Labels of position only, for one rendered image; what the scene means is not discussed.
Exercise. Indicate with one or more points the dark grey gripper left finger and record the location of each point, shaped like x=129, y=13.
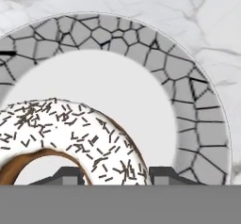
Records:
x=69, y=175

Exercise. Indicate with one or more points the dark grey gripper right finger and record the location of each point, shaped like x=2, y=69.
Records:
x=163, y=175

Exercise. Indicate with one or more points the white iced sprinkled doughnut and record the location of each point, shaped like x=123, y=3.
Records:
x=78, y=133

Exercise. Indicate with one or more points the white plate with cracked-pattern rim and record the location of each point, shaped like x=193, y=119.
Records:
x=131, y=86

